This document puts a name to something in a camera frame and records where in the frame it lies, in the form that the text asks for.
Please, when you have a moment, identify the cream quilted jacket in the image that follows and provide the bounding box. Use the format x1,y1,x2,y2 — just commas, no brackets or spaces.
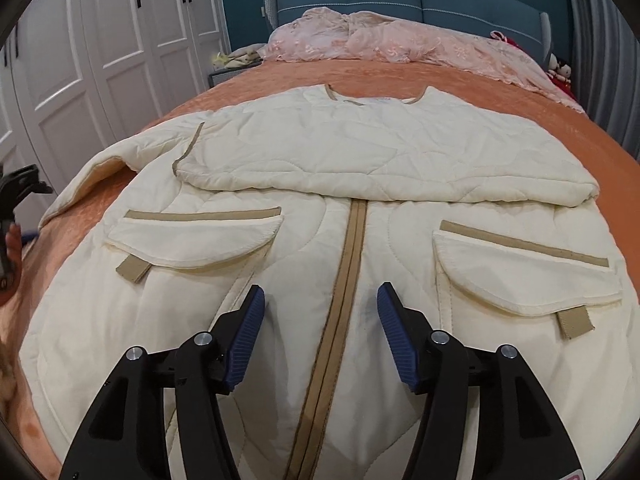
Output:
18,84,640,480

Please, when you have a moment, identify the person's left hand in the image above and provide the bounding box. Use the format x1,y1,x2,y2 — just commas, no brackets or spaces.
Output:
0,223,23,307

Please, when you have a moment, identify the white panelled wardrobe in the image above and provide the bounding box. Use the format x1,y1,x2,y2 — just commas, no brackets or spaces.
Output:
1,0,230,192

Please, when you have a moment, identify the dark bedside table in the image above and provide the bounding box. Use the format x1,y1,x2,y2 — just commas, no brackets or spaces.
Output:
207,65,254,88

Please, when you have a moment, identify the orange plush bedspread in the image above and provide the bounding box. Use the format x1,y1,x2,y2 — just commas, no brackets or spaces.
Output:
0,56,640,480

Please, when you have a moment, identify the pink lace quilt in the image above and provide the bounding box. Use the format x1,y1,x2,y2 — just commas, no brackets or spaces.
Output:
258,6,584,114

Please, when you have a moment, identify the plush toy by headboard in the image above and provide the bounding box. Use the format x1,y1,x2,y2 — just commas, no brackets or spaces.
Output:
547,53,575,100

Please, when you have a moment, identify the grey curtain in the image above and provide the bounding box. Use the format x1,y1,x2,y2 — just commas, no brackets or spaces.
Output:
570,0,640,159

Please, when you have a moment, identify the red cloth on bed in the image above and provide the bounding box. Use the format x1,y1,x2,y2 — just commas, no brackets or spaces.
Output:
489,30,521,49

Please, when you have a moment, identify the blue upholstered headboard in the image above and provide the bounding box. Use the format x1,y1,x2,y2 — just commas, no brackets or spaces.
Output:
264,0,552,67

